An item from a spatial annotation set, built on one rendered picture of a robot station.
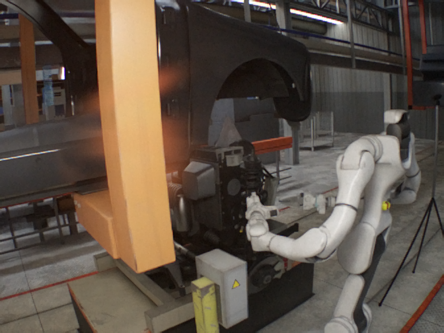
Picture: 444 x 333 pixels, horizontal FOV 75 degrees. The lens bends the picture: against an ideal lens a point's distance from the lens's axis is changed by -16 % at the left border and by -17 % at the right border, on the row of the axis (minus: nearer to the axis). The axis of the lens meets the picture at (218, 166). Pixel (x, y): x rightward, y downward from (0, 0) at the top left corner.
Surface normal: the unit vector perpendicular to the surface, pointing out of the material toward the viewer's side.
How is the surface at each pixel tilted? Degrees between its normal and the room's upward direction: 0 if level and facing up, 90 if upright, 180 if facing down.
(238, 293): 90
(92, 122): 77
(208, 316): 90
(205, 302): 90
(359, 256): 91
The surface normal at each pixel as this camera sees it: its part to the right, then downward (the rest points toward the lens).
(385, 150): -0.52, 0.21
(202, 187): 0.28, 0.18
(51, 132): 0.55, -0.16
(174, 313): 0.61, 0.12
